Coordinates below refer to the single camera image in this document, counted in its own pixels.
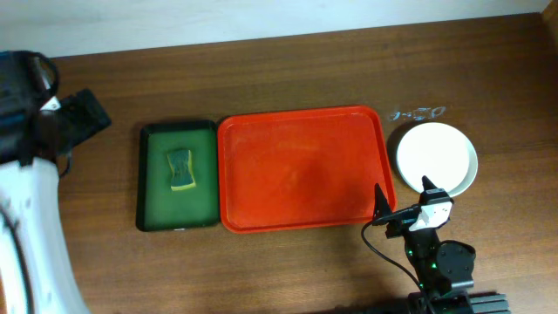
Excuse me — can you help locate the cream white plate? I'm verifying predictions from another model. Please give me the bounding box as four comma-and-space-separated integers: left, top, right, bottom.
395, 122, 469, 194

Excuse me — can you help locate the light blue plate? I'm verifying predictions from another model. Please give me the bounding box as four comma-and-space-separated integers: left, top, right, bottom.
449, 140, 479, 197

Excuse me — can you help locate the yellow green sponge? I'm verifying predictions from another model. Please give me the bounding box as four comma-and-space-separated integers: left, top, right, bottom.
167, 149, 196, 192

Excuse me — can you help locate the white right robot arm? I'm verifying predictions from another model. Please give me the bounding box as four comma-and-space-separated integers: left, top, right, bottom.
361, 176, 476, 313

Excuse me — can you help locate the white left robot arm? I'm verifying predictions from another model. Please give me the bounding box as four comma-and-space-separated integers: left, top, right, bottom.
1, 51, 112, 313

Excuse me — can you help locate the red plastic tray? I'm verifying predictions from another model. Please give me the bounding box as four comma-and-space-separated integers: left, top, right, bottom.
217, 106, 398, 234

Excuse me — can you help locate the dark green tray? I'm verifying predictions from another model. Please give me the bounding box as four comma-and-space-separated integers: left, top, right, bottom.
136, 120, 220, 232

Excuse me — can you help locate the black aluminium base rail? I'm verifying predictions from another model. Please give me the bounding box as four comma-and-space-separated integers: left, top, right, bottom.
330, 293, 512, 314

